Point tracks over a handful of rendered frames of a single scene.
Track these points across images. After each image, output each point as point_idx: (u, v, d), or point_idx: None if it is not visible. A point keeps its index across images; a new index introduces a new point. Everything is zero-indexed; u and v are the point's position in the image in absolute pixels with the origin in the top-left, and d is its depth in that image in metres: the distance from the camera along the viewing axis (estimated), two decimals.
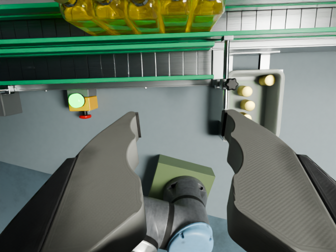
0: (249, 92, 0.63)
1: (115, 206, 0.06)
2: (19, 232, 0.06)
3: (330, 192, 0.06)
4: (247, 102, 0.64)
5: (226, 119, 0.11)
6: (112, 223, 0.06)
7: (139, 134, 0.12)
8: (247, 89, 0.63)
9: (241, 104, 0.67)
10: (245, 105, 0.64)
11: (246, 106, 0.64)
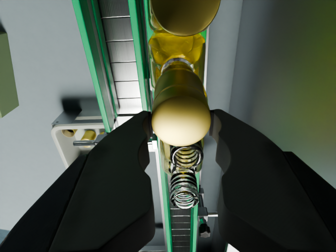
0: (197, 126, 0.11)
1: (125, 205, 0.06)
2: (32, 225, 0.06)
3: (316, 187, 0.06)
4: None
5: (213, 119, 0.11)
6: (121, 221, 0.06)
7: (151, 134, 0.12)
8: (180, 114, 0.11)
9: (103, 134, 0.60)
10: None
11: None
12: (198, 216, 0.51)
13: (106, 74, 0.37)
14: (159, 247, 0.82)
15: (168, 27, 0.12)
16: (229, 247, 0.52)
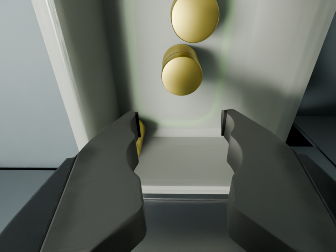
0: None
1: (115, 206, 0.06)
2: (19, 232, 0.06)
3: (330, 192, 0.06)
4: (192, 89, 0.17)
5: (226, 119, 0.11)
6: (112, 223, 0.06)
7: (139, 134, 0.12)
8: None
9: None
10: (199, 81, 0.17)
11: (194, 77, 0.16)
12: None
13: None
14: None
15: None
16: None
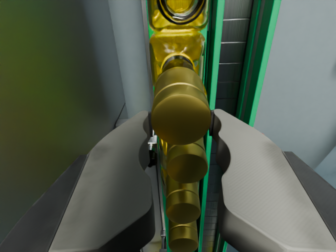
0: (176, 168, 0.16)
1: (125, 205, 0.06)
2: (32, 225, 0.06)
3: (316, 187, 0.06)
4: (196, 136, 0.12)
5: (213, 119, 0.11)
6: (121, 221, 0.06)
7: (151, 134, 0.12)
8: (187, 175, 0.16)
9: None
10: (206, 126, 0.11)
11: (198, 121, 0.11)
12: None
13: (254, 36, 0.34)
14: None
15: (191, 185, 0.20)
16: None
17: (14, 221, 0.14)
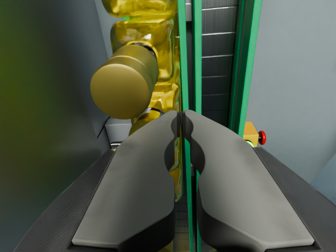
0: None
1: (147, 204, 0.06)
2: (60, 212, 0.06)
3: (285, 179, 0.07)
4: (142, 103, 0.11)
5: (185, 120, 0.11)
6: (142, 221, 0.06)
7: (178, 134, 0.12)
8: None
9: (154, 72, 0.13)
10: (145, 88, 0.11)
11: (134, 86, 0.11)
12: None
13: (242, 25, 0.31)
14: None
15: None
16: None
17: None
